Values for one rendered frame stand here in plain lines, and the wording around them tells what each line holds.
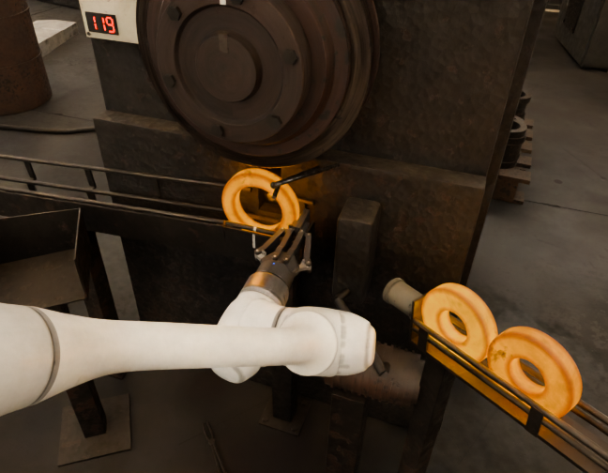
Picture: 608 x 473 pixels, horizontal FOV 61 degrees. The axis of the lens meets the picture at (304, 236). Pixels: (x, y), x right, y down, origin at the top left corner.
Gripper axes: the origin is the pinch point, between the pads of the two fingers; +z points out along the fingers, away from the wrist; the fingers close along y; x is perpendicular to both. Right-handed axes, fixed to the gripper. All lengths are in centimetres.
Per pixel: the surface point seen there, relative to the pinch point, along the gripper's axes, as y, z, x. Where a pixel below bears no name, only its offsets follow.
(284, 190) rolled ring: -4.3, 1.0, 7.3
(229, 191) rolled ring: -18.0, 0.8, 4.1
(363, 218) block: 14.1, -0.8, 5.6
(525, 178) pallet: 66, 150, -75
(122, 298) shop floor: -82, 20, -76
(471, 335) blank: 39.2, -20.0, -0.6
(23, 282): -60, -27, -12
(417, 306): 28.7, -14.1, -2.8
